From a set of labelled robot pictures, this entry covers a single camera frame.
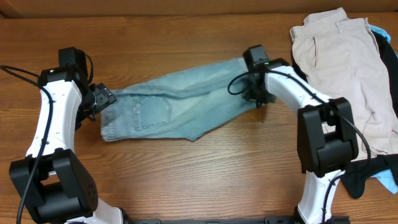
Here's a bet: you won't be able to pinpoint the light blue denim shorts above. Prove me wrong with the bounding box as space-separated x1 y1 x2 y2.
101 58 256 141

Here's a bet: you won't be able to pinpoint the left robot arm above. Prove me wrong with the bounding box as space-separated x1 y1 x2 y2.
9 47 130 223

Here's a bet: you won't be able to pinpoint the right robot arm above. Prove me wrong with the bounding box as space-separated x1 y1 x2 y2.
243 45 358 223

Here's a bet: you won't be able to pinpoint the beige shorts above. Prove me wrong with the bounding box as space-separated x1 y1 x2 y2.
290 7 397 156

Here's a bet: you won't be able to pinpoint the black garment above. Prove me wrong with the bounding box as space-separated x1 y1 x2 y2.
287 30 398 200

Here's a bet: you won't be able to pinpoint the light blue garment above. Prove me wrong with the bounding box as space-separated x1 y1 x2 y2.
370 25 397 194

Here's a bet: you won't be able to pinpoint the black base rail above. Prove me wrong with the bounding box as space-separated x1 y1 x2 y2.
124 215 351 224

